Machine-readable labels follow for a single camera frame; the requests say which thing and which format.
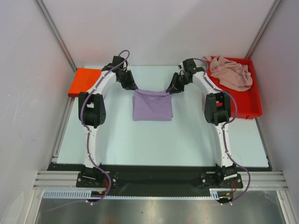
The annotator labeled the folded orange t-shirt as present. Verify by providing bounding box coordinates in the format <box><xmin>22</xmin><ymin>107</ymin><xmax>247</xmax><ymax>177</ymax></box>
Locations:
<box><xmin>68</xmin><ymin>68</ymin><xmax>102</xmax><ymax>93</ymax></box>

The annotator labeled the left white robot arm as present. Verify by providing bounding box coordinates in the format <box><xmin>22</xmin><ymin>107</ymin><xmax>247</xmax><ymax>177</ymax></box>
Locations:
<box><xmin>78</xmin><ymin>55</ymin><xmax>138</xmax><ymax>187</ymax></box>

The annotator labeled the aluminium corner post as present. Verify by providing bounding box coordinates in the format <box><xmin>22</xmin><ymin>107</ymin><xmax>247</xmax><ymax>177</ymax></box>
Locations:
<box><xmin>245</xmin><ymin>0</ymin><xmax>284</xmax><ymax>59</ymax></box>
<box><xmin>34</xmin><ymin>0</ymin><xmax>77</xmax><ymax>72</ymax></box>

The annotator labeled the left aluminium corner post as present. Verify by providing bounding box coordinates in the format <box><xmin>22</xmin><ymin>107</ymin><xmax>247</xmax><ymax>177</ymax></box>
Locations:
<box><xmin>34</xmin><ymin>0</ymin><xmax>77</xmax><ymax>72</ymax></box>

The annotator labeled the white slotted cable duct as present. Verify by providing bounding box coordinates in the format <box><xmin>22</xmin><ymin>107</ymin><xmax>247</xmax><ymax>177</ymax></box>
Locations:
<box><xmin>43</xmin><ymin>188</ymin><xmax>234</xmax><ymax>200</ymax></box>

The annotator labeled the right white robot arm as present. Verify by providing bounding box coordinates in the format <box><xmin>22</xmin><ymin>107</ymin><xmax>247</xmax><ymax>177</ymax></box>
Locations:
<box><xmin>166</xmin><ymin>58</ymin><xmax>237</xmax><ymax>187</ymax></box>

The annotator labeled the purple t-shirt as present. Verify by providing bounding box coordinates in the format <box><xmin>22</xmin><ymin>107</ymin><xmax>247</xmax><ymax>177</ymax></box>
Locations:
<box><xmin>132</xmin><ymin>89</ymin><xmax>173</xmax><ymax>121</ymax></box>

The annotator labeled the folded dark red t-shirt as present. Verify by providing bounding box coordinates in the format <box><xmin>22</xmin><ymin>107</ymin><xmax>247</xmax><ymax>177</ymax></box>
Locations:
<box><xmin>68</xmin><ymin>93</ymin><xmax>79</xmax><ymax>98</ymax></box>

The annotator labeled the crumpled pink t-shirt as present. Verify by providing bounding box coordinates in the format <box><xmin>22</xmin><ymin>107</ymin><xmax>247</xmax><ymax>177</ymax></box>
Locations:
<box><xmin>202</xmin><ymin>56</ymin><xmax>253</xmax><ymax>91</ymax></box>

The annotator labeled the aluminium frame rail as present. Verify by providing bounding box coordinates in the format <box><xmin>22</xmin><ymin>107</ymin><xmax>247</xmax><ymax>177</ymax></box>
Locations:
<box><xmin>34</xmin><ymin>171</ymin><xmax>288</xmax><ymax>191</ymax></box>

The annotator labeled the right aluminium corner post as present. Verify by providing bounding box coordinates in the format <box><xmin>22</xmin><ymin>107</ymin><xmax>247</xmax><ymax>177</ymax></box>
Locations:
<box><xmin>245</xmin><ymin>0</ymin><xmax>284</xmax><ymax>59</ymax></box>

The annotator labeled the red plastic bin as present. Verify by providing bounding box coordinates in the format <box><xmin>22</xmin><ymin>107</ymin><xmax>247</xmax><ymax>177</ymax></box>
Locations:
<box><xmin>207</xmin><ymin>57</ymin><xmax>263</xmax><ymax>119</ymax></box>

